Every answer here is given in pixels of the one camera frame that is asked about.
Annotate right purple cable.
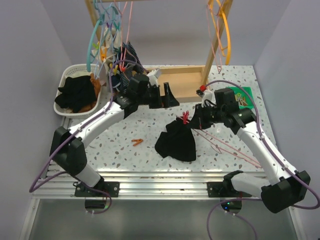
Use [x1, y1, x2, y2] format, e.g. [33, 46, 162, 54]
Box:
[206, 79, 320, 240]

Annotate green clip bin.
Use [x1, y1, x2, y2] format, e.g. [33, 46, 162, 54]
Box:
[229, 86, 254, 109]

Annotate striped navy underwear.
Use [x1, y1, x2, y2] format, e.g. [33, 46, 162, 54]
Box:
[108, 41, 145, 94]

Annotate teal plastic hanger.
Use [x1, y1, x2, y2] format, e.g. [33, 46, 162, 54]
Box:
[86, 17, 104, 72]

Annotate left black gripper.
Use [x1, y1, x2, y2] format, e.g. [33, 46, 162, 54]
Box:
[137, 82, 179, 109]

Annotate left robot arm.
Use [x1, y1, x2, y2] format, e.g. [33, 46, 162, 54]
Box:
[50, 74, 180, 198]

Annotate wooden clothes rack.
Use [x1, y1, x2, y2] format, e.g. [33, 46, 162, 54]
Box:
[84, 0, 233, 107]

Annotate black underwear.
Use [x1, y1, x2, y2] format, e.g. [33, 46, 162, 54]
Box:
[54, 75, 97, 113]
[154, 118, 197, 162]

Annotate orange clothespin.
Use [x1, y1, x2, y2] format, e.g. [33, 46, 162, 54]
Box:
[131, 138, 144, 147]

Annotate colourful clips in bin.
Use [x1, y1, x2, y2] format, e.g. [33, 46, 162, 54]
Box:
[235, 92, 248, 107]

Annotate blue wire hanger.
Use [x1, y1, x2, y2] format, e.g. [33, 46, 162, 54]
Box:
[93, 0, 122, 77]

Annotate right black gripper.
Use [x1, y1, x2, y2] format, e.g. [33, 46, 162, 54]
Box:
[188, 102, 226, 130]

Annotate aluminium mounting rail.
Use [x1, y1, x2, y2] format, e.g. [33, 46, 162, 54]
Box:
[32, 117, 283, 201]

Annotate purple cable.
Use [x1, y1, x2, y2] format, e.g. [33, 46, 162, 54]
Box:
[206, 79, 320, 240]
[28, 59, 141, 216]

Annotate brown cloth in basket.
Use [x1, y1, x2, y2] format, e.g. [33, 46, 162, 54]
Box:
[90, 73, 101, 98]

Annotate white laundry basket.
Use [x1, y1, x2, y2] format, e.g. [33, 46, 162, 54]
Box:
[53, 63, 102, 119]

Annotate red clothespin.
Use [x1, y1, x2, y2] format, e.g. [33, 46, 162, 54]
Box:
[182, 110, 190, 125]

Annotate mauve cream underwear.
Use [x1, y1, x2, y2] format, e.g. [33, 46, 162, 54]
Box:
[92, 26, 122, 64]

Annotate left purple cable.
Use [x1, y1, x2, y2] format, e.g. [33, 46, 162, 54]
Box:
[28, 59, 141, 216]

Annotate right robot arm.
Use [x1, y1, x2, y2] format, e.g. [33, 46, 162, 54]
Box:
[187, 86, 311, 213]

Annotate yellow plastic hanger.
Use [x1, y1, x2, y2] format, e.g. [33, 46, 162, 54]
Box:
[214, 0, 233, 65]

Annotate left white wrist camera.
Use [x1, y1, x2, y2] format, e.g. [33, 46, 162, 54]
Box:
[147, 68, 162, 86]

